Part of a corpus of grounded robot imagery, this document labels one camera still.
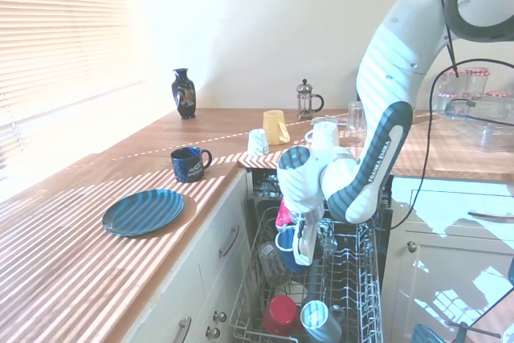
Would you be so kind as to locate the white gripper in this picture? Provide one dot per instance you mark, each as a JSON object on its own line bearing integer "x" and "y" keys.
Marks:
{"x": 307, "y": 240}

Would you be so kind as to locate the blue mug white inside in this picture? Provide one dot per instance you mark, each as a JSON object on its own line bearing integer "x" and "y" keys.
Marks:
{"x": 287, "y": 258}

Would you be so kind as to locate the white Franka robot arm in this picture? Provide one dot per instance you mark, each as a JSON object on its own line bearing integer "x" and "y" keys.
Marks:
{"x": 385, "y": 78}

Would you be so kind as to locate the red plastic cup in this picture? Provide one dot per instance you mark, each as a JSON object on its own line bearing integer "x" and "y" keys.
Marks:
{"x": 281, "y": 315}

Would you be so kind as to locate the grey mug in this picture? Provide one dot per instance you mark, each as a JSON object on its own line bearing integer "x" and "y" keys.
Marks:
{"x": 319, "y": 321}

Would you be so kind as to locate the small white striped cup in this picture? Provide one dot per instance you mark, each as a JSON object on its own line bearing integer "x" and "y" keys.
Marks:
{"x": 258, "y": 143}

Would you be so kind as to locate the yellow mug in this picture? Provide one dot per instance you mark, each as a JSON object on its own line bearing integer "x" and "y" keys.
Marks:
{"x": 274, "y": 128}

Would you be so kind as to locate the dark blue printed mug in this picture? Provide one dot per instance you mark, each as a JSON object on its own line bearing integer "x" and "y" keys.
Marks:
{"x": 186, "y": 166}

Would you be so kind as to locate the clear drinking glass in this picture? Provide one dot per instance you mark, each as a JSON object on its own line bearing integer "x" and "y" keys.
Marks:
{"x": 328, "y": 238}

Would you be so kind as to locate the round metal knob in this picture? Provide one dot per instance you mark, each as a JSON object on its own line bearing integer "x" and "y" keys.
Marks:
{"x": 213, "y": 332}
{"x": 219, "y": 316}
{"x": 411, "y": 246}

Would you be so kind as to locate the ribbed clear glass tumbler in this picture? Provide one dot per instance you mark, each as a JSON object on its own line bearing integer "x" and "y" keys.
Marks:
{"x": 355, "y": 116}

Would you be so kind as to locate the glass French press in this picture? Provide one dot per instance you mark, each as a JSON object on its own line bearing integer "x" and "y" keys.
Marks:
{"x": 305, "y": 100}

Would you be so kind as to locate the blue plate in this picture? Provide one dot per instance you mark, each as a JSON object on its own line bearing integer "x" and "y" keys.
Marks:
{"x": 142, "y": 212}

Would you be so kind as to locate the dark blue painted vase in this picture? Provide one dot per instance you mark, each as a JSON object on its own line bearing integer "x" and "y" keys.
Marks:
{"x": 184, "y": 94}

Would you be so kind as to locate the glass jar red lid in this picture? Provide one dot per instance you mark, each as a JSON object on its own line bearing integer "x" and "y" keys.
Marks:
{"x": 478, "y": 80}
{"x": 446, "y": 101}
{"x": 500, "y": 95}
{"x": 451, "y": 82}

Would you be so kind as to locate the clear glass baking dish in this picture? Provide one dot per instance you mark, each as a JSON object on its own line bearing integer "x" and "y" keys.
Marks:
{"x": 490, "y": 118}

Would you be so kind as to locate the white window blind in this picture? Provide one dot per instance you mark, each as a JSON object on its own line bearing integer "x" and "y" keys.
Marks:
{"x": 60, "y": 37}

